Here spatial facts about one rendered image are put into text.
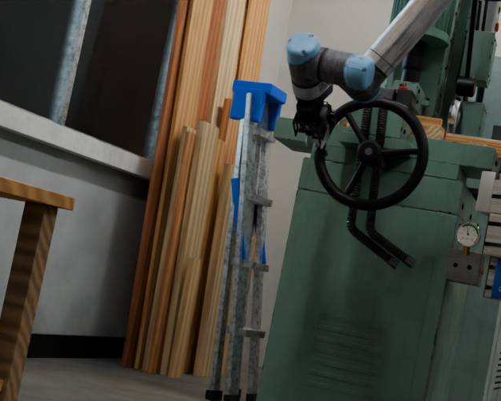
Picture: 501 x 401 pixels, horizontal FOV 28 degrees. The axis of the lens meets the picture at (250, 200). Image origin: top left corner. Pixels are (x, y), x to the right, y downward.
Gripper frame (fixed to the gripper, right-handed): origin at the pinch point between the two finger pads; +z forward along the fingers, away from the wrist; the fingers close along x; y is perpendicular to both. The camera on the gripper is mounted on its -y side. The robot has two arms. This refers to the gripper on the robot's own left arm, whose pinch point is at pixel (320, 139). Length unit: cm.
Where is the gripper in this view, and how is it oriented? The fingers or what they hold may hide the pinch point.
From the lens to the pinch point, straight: 248.5
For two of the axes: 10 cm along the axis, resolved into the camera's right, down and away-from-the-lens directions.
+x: 9.3, 1.6, -3.2
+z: 1.6, 6.0, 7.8
